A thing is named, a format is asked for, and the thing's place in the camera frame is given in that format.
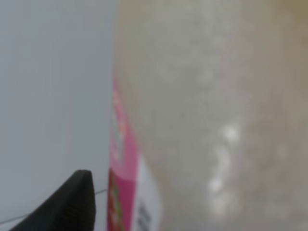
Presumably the clear plastic drink bottle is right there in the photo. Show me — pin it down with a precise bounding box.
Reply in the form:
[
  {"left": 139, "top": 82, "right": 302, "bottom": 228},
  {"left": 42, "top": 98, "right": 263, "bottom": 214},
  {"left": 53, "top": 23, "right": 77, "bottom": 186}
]
[{"left": 114, "top": 0, "right": 308, "bottom": 231}]

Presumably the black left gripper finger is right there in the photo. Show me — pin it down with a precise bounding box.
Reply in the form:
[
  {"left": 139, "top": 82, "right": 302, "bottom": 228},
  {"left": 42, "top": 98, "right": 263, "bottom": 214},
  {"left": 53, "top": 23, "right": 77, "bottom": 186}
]
[{"left": 12, "top": 170, "right": 96, "bottom": 231}]

